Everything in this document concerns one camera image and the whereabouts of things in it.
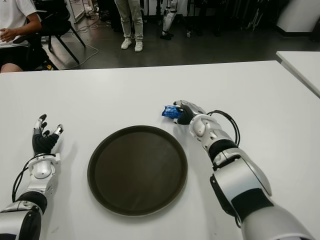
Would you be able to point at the white upright panel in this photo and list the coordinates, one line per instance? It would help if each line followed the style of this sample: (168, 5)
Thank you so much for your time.
(75, 10)

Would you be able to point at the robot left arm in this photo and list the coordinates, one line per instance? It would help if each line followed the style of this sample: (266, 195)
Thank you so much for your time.
(41, 170)

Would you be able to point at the folded metal racks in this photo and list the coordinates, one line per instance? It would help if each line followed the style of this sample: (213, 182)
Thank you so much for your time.
(255, 20)

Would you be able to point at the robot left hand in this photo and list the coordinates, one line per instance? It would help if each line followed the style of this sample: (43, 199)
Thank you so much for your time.
(43, 145)

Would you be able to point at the black chair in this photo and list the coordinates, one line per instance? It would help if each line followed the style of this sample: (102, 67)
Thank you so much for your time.
(56, 25)

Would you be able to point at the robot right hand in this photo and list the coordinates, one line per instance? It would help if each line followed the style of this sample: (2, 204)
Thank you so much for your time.
(193, 110)

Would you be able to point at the yellow black floor object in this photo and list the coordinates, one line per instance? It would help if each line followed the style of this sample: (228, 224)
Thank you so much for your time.
(48, 67)

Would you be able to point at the standing person beige trousers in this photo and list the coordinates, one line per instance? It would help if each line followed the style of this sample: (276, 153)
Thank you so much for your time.
(136, 20)

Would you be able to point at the white side table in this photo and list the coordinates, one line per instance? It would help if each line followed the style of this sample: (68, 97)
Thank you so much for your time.
(300, 62)

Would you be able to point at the background humanoid robot legs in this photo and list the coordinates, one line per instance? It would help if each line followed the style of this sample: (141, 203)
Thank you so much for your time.
(168, 18)

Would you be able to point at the seated person white shirt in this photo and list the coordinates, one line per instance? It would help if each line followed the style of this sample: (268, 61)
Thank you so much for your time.
(15, 12)

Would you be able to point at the blue Oreo packet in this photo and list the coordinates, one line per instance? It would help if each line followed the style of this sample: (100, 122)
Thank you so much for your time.
(170, 111)

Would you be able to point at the white cabinet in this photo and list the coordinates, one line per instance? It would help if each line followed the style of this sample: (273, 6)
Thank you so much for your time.
(297, 15)

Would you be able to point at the round dark brown tray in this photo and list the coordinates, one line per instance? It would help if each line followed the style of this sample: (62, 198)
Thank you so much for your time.
(137, 170)

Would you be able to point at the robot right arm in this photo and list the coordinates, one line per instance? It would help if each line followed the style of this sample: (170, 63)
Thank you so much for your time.
(240, 175)

